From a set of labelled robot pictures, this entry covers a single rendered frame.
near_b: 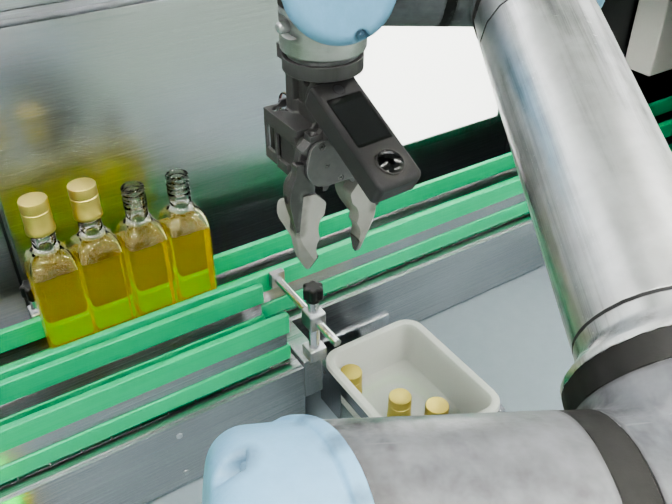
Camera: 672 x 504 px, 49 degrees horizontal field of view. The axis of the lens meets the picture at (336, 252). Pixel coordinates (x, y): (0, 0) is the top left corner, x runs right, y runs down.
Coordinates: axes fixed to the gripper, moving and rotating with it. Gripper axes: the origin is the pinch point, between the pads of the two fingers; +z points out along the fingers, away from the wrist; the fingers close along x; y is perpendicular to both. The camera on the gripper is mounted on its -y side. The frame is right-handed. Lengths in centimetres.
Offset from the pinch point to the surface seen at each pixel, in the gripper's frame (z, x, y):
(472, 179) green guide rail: 24, -50, 33
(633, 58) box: 16, -102, 43
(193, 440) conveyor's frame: 34.7, 13.3, 14.4
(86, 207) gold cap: 4.1, 17.2, 28.4
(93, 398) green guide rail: 22.1, 23.8, 16.2
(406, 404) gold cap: 36.8, -15.7, 5.7
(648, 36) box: 10, -102, 40
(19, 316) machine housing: 29, 27, 45
